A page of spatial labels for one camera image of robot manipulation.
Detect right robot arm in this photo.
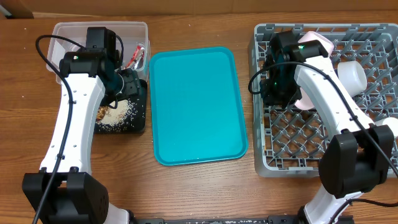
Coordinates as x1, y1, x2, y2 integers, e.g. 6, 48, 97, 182
259, 30, 397, 223

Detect teal serving tray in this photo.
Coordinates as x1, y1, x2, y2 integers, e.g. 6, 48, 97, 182
149, 47, 248, 166

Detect clear plastic bin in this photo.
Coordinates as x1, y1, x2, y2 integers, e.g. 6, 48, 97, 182
47, 21, 150, 81

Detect pile of rice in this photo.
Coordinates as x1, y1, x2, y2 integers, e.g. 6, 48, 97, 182
95, 96, 146, 131

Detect black plastic tray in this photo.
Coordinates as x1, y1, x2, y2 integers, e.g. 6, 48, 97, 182
93, 78, 149, 134

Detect grey dishwasher rack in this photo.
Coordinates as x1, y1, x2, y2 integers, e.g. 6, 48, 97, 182
248, 24, 397, 177

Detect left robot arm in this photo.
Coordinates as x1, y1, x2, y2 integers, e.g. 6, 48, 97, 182
22, 27, 147, 223

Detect small white bowl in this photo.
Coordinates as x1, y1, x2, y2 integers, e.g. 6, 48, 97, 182
298, 31, 334, 57

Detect brown food scrap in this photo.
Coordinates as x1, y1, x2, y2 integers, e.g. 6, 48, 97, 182
96, 106, 109, 121

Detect large white plate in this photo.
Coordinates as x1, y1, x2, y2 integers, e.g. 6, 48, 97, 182
294, 88, 315, 110

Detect white cup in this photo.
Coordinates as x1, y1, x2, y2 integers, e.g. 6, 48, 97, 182
337, 61, 368, 97

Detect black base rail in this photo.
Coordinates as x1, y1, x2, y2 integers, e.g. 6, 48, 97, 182
130, 215, 300, 224

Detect red snack wrapper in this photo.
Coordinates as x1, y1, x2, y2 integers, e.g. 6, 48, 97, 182
124, 45, 146, 70

